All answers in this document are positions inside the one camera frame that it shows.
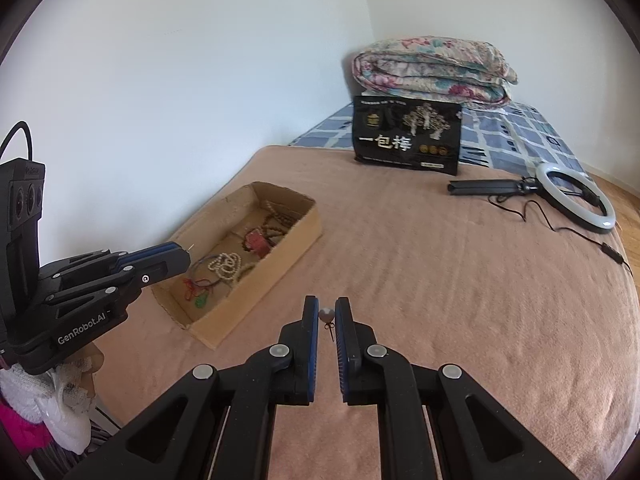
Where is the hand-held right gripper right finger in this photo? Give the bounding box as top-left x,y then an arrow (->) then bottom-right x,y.
334,297 -> 576,480

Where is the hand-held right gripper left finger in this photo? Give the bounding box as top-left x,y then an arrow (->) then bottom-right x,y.
62,296 -> 321,480

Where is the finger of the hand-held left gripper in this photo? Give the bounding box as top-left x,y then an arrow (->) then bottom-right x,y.
39,242 -> 191,282
42,254 -> 192,312

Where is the pearl earring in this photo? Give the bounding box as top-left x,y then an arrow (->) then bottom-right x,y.
318,308 -> 337,345

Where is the blue bangle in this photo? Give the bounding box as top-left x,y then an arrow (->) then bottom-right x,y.
187,254 -> 237,292

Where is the pearl necklace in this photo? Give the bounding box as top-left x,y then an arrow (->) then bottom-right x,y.
207,251 -> 244,284

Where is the cardboard box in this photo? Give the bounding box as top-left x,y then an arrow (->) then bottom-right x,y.
151,181 -> 322,349

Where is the brown strap wristwatch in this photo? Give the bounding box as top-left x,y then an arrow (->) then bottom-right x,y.
243,227 -> 274,262

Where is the brown wooden bead necklace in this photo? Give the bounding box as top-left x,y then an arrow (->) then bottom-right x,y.
259,200 -> 302,241

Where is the white crumpled cloth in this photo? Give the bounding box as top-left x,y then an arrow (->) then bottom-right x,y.
0,347 -> 103,456

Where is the pink fluffy cloth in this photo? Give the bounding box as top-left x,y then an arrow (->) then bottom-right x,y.
0,402 -> 52,453

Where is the pink blanket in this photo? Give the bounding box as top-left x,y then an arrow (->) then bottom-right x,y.
90,145 -> 640,480

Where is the black folded tripod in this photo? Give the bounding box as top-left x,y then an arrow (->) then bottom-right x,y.
447,177 -> 544,197

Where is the black snack bag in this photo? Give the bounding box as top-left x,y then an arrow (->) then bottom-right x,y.
352,94 -> 464,177

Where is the blue checkered bedsheet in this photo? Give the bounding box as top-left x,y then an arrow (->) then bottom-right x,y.
287,100 -> 587,177

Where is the folded floral quilt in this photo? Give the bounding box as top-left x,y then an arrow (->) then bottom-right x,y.
351,35 -> 519,107

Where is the red cord jade pendant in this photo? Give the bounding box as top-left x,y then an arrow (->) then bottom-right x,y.
182,277 -> 212,311

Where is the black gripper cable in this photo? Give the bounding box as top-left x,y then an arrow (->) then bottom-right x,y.
0,120 -> 35,162

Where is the black ring light cable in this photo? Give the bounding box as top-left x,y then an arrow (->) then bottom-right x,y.
487,192 -> 634,279

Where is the white ring light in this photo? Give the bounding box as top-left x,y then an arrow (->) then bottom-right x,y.
535,161 -> 618,234

